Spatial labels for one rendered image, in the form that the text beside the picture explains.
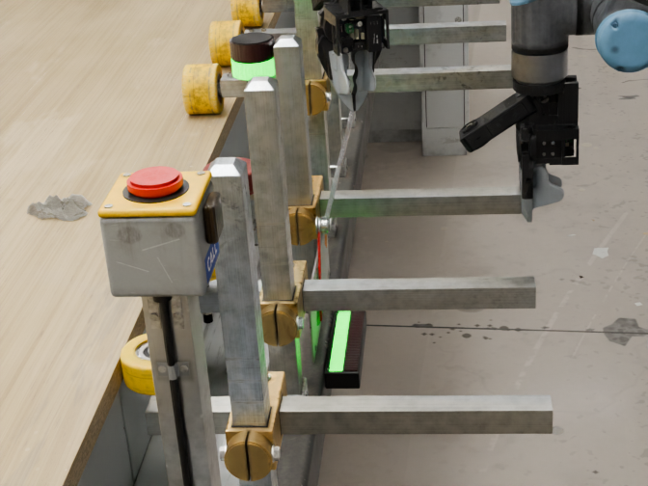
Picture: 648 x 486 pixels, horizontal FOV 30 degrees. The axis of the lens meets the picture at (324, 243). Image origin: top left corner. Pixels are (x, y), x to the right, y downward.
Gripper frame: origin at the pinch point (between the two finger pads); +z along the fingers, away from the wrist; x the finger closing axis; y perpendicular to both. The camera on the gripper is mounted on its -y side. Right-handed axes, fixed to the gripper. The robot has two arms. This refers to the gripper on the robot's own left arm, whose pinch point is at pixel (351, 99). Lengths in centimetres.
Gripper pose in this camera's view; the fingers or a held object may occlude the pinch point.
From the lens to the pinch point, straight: 167.0
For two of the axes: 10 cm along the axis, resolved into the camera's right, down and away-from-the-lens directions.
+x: 9.6, -1.7, 2.1
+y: 2.6, 4.0, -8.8
